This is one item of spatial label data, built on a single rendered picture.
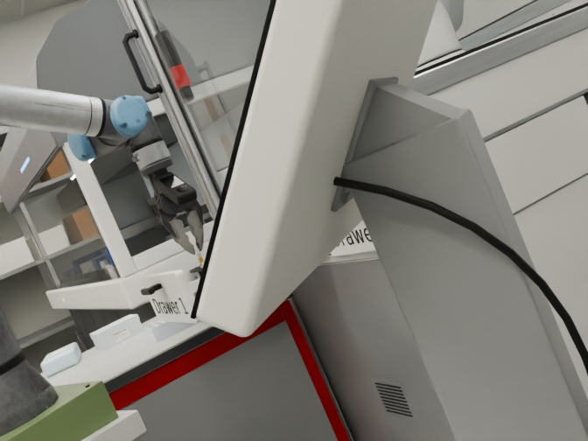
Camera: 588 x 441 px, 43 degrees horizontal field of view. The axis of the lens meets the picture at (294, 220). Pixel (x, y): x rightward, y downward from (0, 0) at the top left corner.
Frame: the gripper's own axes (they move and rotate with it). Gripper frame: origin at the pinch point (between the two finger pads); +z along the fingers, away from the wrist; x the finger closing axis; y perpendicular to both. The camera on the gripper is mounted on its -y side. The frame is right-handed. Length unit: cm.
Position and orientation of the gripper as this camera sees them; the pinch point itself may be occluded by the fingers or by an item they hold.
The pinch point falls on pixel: (196, 247)
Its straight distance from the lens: 166.3
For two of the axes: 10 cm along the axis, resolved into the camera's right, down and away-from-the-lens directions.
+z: 4.0, 9.1, 0.8
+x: -8.1, 3.9, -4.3
